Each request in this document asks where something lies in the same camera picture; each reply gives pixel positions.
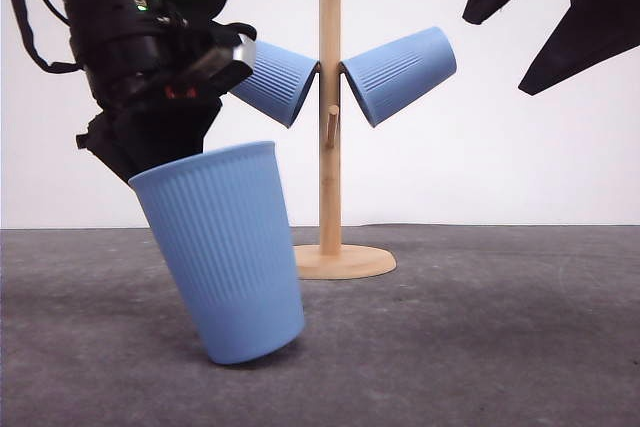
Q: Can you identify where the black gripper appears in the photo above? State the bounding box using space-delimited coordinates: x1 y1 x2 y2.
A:
70 17 258 182

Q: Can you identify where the wooden mug tree stand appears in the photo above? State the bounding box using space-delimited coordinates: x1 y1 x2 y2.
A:
294 0 397 280

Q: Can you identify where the blue cup image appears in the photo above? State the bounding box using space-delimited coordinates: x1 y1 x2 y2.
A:
229 40 320 128
340 27 457 128

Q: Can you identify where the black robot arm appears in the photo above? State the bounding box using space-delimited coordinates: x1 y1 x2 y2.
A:
61 0 255 180

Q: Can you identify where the blue ribbed cup front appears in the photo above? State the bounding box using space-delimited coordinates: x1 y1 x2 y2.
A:
128 141 305 364

